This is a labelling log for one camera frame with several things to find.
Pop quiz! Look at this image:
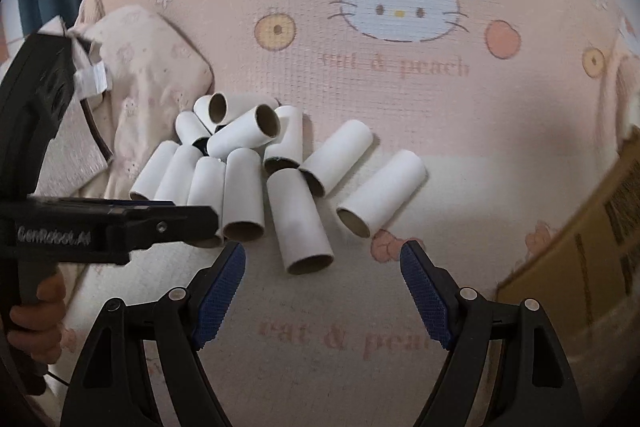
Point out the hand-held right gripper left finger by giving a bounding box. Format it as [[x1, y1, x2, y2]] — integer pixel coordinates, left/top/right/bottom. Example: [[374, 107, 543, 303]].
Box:
[[60, 243, 247, 427]]

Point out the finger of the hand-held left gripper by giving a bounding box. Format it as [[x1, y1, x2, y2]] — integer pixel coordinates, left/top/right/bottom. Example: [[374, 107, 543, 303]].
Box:
[[125, 202, 219, 264]]

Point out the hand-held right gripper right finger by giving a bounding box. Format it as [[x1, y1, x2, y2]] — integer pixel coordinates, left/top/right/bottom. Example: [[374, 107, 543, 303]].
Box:
[[399, 241, 586, 427]]

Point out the pile of white cardboard tubes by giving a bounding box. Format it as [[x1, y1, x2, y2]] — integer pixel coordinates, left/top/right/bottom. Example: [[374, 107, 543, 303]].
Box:
[[129, 92, 429, 277]]

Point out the brown cardboard box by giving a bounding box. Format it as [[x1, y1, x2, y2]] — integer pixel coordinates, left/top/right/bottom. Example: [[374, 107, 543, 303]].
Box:
[[495, 127, 640, 408]]

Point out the person's left hand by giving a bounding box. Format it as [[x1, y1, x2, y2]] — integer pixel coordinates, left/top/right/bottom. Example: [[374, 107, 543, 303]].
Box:
[[9, 267, 68, 366]]

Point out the white fabric label tag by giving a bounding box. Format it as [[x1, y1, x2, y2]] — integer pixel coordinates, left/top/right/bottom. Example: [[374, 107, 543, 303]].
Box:
[[74, 63, 110, 102]]

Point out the pink floral pillow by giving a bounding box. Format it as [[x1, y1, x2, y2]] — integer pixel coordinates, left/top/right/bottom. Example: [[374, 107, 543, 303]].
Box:
[[75, 4, 216, 202]]

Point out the pink cartoon cat printed blanket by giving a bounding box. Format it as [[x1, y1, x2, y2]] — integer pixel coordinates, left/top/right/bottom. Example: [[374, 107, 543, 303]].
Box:
[[50, 0, 640, 427]]

